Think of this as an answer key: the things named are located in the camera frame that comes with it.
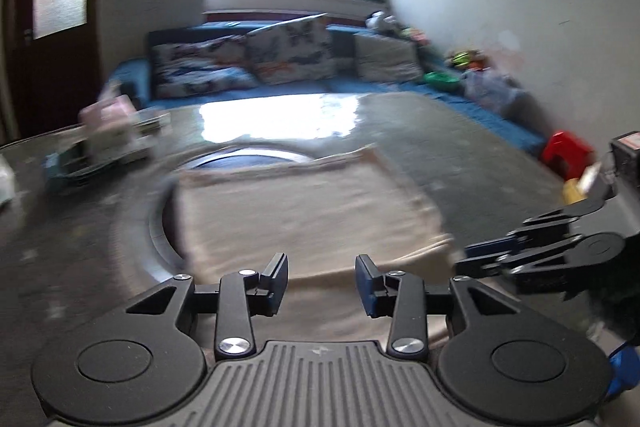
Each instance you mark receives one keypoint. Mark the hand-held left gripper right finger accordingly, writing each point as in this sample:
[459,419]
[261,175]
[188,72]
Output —
[365,284]

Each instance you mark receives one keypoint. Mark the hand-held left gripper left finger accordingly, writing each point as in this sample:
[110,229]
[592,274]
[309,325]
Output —
[277,279]

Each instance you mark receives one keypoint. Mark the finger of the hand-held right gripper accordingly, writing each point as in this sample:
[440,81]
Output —
[490,248]
[545,257]

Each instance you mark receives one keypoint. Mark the cream cloth garment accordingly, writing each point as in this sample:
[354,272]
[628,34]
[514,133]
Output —
[300,217]

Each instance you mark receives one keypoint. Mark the yellow plastic object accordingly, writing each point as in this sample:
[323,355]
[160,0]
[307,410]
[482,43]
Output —
[574,192]

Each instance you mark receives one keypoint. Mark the red plastic stool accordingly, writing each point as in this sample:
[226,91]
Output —
[567,152]

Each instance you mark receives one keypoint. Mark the blue plastic object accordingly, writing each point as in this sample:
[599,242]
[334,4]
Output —
[626,363]

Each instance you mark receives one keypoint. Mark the green bowl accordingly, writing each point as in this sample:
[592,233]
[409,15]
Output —
[442,79]

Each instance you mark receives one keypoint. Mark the green plush toy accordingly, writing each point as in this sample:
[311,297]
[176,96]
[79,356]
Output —
[460,57]

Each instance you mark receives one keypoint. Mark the blue sofa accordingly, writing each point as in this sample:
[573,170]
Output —
[350,84]

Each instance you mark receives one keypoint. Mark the small clear box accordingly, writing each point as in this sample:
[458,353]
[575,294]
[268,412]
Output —
[152,119]

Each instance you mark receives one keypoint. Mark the white box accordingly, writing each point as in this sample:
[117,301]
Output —
[120,144]

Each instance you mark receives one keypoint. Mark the grey pillow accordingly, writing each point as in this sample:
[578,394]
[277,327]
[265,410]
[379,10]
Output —
[387,57]

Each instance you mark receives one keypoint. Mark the flat butterfly print pillow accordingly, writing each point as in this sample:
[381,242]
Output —
[200,69]

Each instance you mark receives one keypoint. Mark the upright butterfly print pillow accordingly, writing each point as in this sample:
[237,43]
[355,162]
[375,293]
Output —
[292,49]

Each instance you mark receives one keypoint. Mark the pink tissue box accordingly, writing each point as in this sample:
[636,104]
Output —
[107,117]

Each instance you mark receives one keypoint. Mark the panda plush toy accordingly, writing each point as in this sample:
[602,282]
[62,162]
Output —
[379,20]

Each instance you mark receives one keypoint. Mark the white object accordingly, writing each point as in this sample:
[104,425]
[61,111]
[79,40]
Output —
[6,182]

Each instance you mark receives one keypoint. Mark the dark wooden door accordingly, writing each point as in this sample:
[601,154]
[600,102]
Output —
[60,72]

